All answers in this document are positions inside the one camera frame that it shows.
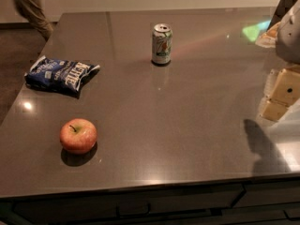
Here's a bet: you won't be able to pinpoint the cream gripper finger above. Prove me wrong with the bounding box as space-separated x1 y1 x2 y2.
260 67 300 122
255 22 280 48

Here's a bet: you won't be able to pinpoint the red yellow apple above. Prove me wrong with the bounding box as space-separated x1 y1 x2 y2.
60 118 98 155

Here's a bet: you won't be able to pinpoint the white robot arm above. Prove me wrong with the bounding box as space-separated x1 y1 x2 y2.
256 0 300 122

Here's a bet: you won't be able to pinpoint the green white 7up can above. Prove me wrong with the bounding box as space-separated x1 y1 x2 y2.
152 23 173 65

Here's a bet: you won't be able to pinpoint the dark box at corner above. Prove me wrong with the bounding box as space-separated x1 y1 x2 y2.
269 0 297 28

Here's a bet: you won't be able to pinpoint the blue kettle chips bag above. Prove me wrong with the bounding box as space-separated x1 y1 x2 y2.
24 55 100 96

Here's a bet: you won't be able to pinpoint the person leg khaki trousers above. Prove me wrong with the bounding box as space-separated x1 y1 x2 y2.
13 0 53 40

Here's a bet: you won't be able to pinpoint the dark cabinet drawer handle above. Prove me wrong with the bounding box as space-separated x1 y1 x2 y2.
115 202 151 218

